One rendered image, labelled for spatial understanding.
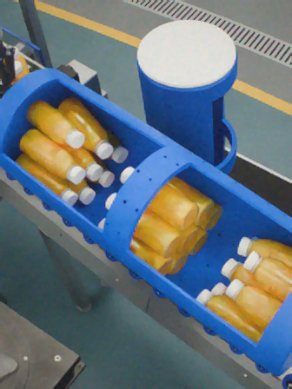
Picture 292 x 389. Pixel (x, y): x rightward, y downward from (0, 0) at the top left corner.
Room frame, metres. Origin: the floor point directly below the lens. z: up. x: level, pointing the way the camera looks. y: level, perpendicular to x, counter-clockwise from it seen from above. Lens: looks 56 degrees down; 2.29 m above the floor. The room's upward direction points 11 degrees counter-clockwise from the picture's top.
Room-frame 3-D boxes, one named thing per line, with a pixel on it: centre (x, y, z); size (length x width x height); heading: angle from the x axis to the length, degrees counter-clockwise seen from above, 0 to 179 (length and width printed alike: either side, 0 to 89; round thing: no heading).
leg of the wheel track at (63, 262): (1.05, 0.31, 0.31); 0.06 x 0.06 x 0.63; 39
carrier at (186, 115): (1.27, -0.19, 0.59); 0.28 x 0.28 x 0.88
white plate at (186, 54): (1.27, -0.19, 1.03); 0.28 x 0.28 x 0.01
